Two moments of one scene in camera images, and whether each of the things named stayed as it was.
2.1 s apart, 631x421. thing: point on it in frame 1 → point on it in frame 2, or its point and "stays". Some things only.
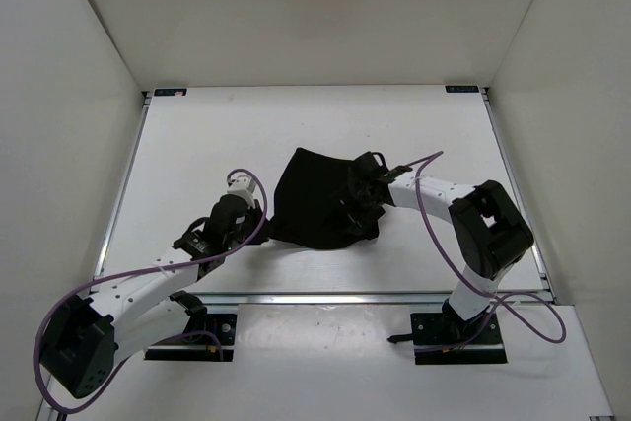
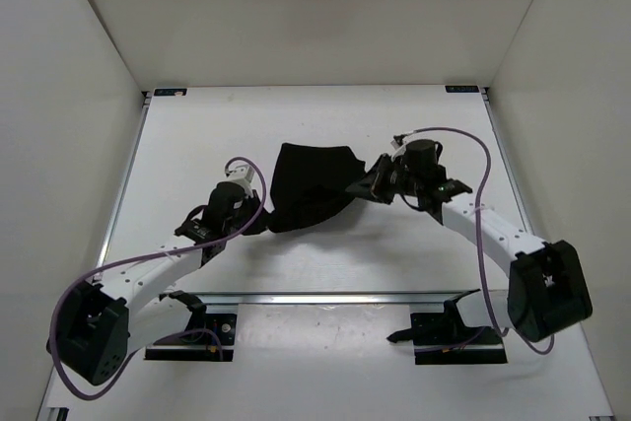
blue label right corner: [461, 89] stays
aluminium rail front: [365, 299] stays
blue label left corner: [170, 92] stays
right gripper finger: [363, 224] → [363, 188]
